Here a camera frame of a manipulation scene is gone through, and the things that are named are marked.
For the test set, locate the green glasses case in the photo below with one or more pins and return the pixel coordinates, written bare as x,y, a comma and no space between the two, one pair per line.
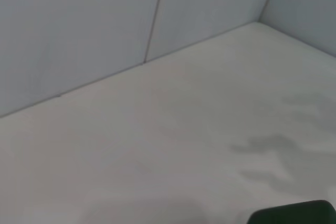
296,213

